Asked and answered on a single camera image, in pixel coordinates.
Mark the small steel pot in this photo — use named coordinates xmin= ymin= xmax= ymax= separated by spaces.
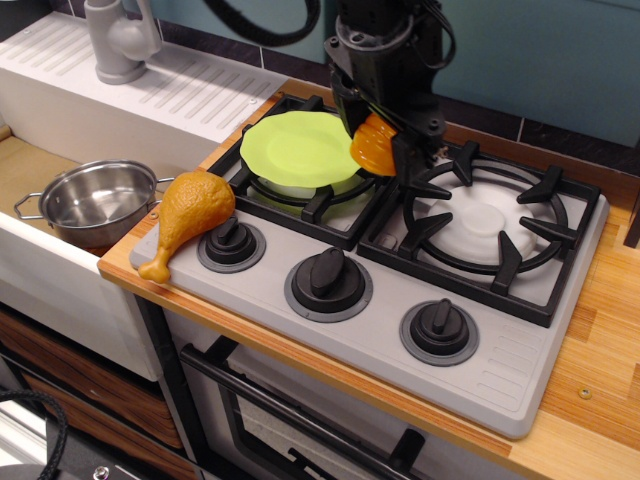
xmin=14 ymin=159 xmax=173 ymax=249

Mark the white right burner disc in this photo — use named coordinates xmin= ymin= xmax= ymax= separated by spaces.
xmin=414 ymin=170 xmax=555 ymax=266

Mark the middle black stove knob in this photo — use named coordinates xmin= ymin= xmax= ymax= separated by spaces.
xmin=284 ymin=247 xmax=373 ymax=323

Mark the black stove knob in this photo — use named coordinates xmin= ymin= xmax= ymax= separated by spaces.
xmin=399 ymin=299 xmax=480 ymax=367
xmin=197 ymin=216 xmax=266 ymax=274
xmin=284 ymin=247 xmax=373 ymax=323

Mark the orange toy pumpkin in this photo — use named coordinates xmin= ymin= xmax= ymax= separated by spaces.
xmin=350 ymin=113 xmax=397 ymax=177

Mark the left black burner grate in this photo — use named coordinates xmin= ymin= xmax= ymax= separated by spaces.
xmin=195 ymin=94 xmax=427 ymax=252

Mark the right black burner grate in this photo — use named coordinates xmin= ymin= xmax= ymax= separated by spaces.
xmin=357 ymin=142 xmax=608 ymax=327

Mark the left black stove knob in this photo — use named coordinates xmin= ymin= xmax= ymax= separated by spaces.
xmin=197 ymin=216 xmax=266 ymax=274

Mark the toy chicken drumstick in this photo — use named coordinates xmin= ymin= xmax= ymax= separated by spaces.
xmin=138 ymin=171 xmax=236 ymax=284

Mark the grey toy stove top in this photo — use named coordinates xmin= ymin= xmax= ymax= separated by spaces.
xmin=128 ymin=97 xmax=611 ymax=441

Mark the toy oven door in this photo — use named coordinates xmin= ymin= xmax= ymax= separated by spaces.
xmin=166 ymin=313 xmax=494 ymax=479

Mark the black burner grate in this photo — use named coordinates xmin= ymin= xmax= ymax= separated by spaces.
xmin=357 ymin=142 xmax=608 ymax=327
xmin=195 ymin=94 xmax=427 ymax=252

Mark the white toy sink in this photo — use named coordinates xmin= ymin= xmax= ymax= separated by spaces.
xmin=1 ymin=13 xmax=285 ymax=381

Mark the black oven door handle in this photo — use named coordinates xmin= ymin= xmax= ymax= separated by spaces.
xmin=180 ymin=344 xmax=425 ymax=479

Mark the black braided cable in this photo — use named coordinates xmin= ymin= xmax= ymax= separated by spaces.
xmin=202 ymin=0 xmax=322 ymax=49

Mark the wooden drawer front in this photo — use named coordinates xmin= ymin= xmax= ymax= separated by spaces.
xmin=1 ymin=305 xmax=197 ymax=479

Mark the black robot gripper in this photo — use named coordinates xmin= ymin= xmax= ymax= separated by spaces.
xmin=325 ymin=9 xmax=447 ymax=188

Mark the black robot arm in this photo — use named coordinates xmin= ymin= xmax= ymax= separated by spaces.
xmin=324 ymin=1 xmax=451 ymax=191

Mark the right black stove knob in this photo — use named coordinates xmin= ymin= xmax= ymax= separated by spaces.
xmin=399 ymin=299 xmax=480 ymax=367

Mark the light green plate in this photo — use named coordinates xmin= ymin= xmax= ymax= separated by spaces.
xmin=240 ymin=111 xmax=360 ymax=188

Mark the grey toy faucet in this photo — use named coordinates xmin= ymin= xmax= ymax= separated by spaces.
xmin=84 ymin=0 xmax=162 ymax=85

